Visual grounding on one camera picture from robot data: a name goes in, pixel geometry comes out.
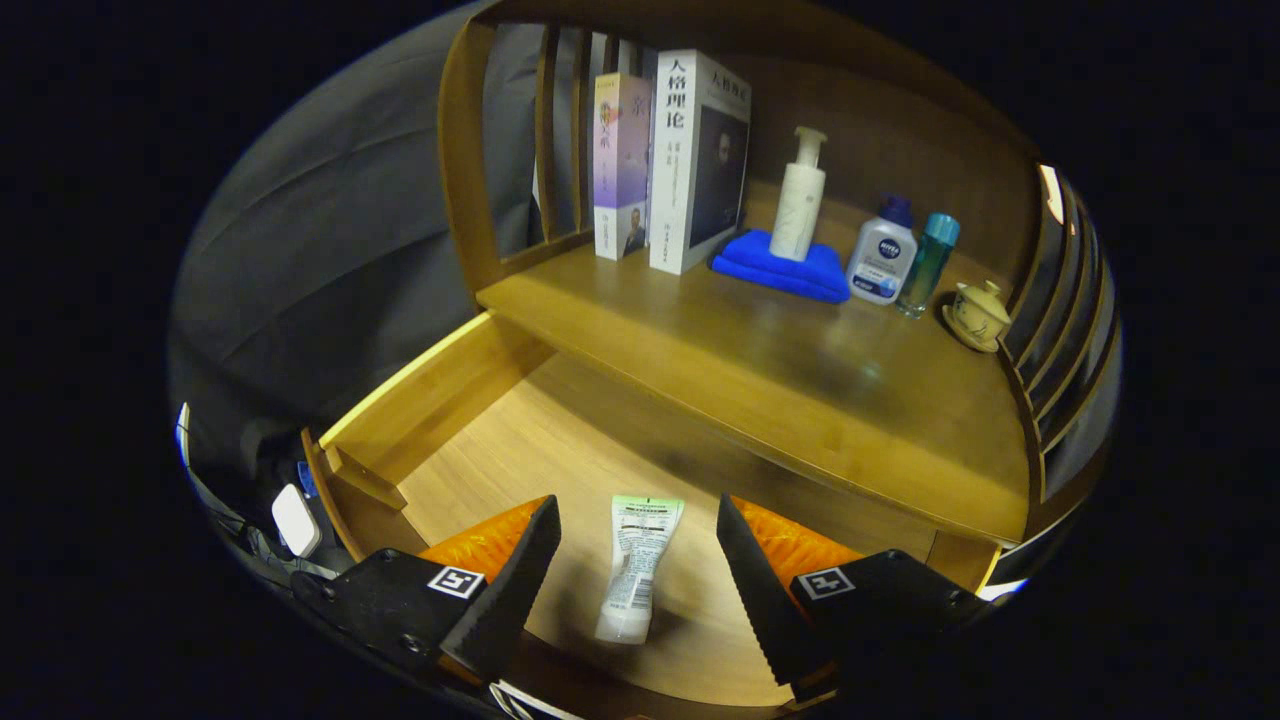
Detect white pump bottle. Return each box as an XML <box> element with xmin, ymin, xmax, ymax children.
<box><xmin>768</xmin><ymin>126</ymin><xmax>829</xmax><ymax>263</ymax></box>

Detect white power adapter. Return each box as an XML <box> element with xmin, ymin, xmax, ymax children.
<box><xmin>271</xmin><ymin>484</ymin><xmax>323</xmax><ymax>559</ymax></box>

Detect thick white book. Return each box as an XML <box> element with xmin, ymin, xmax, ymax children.
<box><xmin>648</xmin><ymin>49</ymin><xmax>752</xmax><ymax>276</ymax></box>

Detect purple book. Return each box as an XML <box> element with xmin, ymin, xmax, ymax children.
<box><xmin>593</xmin><ymin>72</ymin><xmax>653</xmax><ymax>262</ymax></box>

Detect blue folded cloth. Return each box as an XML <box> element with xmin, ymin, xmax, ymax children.
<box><xmin>711</xmin><ymin>229</ymin><xmax>851</xmax><ymax>305</ymax></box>

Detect beige lidded tea cup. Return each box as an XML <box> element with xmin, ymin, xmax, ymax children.
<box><xmin>941</xmin><ymin>280</ymin><xmax>1013</xmax><ymax>354</ymax></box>

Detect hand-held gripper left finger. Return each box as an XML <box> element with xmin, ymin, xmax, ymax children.
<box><xmin>292</xmin><ymin>495</ymin><xmax>563</xmax><ymax>686</ymax></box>

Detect white bottle with blue cap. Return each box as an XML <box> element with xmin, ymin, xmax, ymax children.
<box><xmin>846</xmin><ymin>194</ymin><xmax>918</xmax><ymax>306</ymax></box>

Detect wooden drawer with black knob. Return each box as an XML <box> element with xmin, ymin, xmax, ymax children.
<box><xmin>300</xmin><ymin>310</ymin><xmax>1001</xmax><ymax>713</ymax></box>

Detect brown wooden cabinet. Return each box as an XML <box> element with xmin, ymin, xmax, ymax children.
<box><xmin>438</xmin><ymin>0</ymin><xmax>1121</xmax><ymax>561</ymax></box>

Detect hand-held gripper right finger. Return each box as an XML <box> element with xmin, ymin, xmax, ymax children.
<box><xmin>716</xmin><ymin>493</ymin><xmax>1001</xmax><ymax>706</ymax></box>

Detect teal slim bottle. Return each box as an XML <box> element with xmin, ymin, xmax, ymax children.
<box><xmin>895</xmin><ymin>212</ymin><xmax>961</xmax><ymax>319</ymax></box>

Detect white cosmetic tube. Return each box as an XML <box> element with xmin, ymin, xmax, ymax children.
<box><xmin>595</xmin><ymin>495</ymin><xmax>686</xmax><ymax>645</ymax></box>

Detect black backdrop cloth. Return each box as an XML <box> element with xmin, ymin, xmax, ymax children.
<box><xmin>168</xmin><ymin>10</ymin><xmax>546</xmax><ymax>481</ymax></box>

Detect wooden countertop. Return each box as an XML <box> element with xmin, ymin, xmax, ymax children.
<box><xmin>478</xmin><ymin>180</ymin><xmax>1031</xmax><ymax>546</ymax></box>

